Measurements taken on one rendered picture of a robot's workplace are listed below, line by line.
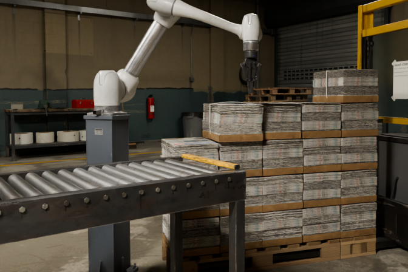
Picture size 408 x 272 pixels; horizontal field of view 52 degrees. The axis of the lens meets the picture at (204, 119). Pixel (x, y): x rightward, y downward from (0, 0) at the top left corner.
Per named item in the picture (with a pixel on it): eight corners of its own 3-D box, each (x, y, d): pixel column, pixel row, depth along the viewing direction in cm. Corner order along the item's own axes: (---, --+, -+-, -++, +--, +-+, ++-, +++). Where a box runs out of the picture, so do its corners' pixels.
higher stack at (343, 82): (309, 240, 320) (311, 71, 313) (343, 237, 329) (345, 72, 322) (340, 259, 283) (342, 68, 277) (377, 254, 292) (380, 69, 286)
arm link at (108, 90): (88, 105, 249) (88, 68, 248) (102, 105, 267) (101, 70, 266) (113, 105, 246) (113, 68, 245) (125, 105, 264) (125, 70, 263)
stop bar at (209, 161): (186, 157, 213) (186, 153, 213) (240, 169, 177) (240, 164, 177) (181, 158, 211) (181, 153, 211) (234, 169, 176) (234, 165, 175)
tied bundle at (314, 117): (275, 134, 307) (275, 102, 306) (310, 133, 316) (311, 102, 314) (302, 139, 271) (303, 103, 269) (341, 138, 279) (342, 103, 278)
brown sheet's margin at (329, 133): (276, 133, 307) (276, 127, 306) (310, 132, 315) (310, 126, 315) (303, 138, 271) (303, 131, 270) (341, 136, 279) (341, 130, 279)
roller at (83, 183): (69, 177, 183) (65, 166, 182) (110, 198, 144) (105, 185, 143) (58, 181, 180) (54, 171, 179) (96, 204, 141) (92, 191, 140)
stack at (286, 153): (161, 258, 286) (159, 138, 282) (310, 240, 320) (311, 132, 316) (173, 282, 249) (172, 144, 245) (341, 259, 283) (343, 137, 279)
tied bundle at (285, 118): (238, 135, 299) (238, 103, 298) (276, 134, 307) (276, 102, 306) (260, 140, 263) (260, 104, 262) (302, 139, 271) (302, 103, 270)
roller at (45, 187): (28, 186, 173) (39, 178, 176) (60, 211, 135) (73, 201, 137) (21, 176, 172) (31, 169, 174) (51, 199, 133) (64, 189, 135)
